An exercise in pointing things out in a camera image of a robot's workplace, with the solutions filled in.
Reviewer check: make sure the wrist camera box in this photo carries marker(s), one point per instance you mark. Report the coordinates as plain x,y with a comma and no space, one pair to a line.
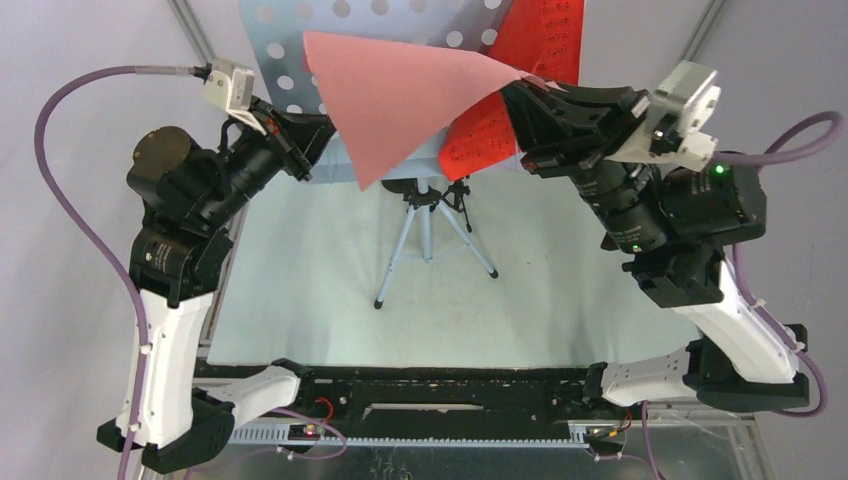
682,112
229,86

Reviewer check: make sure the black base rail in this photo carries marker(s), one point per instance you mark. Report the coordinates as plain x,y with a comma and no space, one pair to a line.
465,405

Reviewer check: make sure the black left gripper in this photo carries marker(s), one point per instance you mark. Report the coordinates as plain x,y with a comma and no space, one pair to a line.
302,137

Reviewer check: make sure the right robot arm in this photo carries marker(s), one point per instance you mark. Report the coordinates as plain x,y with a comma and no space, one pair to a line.
674,228

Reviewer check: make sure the red sheet music page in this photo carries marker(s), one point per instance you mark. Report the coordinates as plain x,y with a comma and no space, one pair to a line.
542,40

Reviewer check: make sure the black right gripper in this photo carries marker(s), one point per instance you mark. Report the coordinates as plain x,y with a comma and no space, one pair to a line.
538,110

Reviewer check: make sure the light blue music stand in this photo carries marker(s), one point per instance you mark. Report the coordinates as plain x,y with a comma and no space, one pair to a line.
275,30

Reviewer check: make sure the pink sheet music page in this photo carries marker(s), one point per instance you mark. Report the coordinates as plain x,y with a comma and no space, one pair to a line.
387,98

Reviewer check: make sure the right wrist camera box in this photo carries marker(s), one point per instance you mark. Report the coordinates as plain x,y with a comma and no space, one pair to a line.
682,112

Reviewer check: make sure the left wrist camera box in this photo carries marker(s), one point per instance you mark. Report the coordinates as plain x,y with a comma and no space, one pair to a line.
229,86

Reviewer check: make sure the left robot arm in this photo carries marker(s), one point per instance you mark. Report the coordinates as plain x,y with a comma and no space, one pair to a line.
190,194

